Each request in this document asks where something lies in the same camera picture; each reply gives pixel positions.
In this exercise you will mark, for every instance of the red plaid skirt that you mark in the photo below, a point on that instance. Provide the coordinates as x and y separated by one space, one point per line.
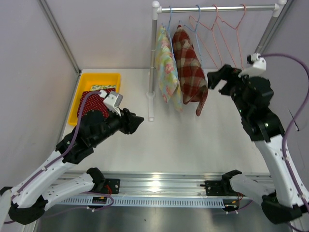
192 79

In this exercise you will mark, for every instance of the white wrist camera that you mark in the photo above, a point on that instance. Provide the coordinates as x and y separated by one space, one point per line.
112 100
257 66

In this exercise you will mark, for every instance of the pastel floral skirt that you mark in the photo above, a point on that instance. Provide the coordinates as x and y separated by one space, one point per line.
166 70

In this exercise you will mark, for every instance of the pink wire hanger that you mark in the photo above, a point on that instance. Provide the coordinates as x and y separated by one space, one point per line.
206 35
230 36

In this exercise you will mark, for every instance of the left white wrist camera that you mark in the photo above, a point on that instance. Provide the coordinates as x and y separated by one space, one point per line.
112 100

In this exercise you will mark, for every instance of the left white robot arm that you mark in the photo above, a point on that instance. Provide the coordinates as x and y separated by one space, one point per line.
36 194

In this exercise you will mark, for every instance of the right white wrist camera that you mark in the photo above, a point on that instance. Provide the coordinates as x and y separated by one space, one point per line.
257 66

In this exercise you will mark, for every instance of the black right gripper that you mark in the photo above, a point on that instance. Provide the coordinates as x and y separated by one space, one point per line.
227 73

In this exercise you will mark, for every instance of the blue wire hanger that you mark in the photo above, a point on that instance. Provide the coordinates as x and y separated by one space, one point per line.
168 31
194 30

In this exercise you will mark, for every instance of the white slotted cable duct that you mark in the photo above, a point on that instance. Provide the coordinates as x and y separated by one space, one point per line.
199 202

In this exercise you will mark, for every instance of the aluminium mounting rail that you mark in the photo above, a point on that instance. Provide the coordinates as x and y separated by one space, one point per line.
169 185

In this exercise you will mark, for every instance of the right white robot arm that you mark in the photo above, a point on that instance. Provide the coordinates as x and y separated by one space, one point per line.
286 201

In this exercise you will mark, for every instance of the yellow plastic tray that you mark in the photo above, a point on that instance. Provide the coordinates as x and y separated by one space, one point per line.
87 80

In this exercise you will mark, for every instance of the green patterned cloth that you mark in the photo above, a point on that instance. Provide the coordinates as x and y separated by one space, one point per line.
102 87

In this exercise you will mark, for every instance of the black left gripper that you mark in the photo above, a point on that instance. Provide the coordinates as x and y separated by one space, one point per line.
129 121

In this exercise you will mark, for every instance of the red polka dot cloth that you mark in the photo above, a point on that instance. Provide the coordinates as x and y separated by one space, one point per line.
95 103

